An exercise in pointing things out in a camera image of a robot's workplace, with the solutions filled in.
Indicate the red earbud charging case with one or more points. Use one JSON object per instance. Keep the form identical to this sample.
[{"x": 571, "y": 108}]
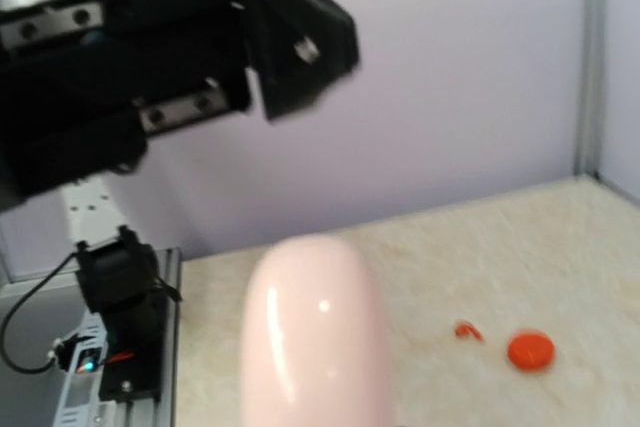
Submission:
[{"x": 531, "y": 351}]

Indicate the red earbud left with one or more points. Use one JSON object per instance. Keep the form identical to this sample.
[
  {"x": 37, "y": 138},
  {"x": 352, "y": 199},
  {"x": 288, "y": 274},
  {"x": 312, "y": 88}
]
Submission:
[{"x": 464, "y": 329}]

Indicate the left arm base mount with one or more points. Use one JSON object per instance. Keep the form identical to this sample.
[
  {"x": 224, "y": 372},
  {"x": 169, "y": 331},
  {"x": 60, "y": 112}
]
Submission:
[{"x": 136, "y": 332}]

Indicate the pink earbud charging case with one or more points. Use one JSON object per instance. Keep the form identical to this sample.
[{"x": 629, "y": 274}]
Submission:
[{"x": 314, "y": 348}]

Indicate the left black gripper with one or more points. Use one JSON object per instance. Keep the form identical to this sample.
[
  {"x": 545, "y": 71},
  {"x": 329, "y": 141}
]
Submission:
[{"x": 81, "y": 78}]

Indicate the left aluminium frame post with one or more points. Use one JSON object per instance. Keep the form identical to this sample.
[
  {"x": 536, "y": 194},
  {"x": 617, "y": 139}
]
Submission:
[{"x": 592, "y": 97}]

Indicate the front aluminium rail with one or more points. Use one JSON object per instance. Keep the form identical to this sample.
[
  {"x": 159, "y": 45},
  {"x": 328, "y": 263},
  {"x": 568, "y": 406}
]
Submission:
[{"x": 109, "y": 275}]

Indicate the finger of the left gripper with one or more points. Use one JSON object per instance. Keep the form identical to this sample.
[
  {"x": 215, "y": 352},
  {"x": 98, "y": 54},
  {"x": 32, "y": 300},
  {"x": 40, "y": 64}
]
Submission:
[{"x": 298, "y": 49}]

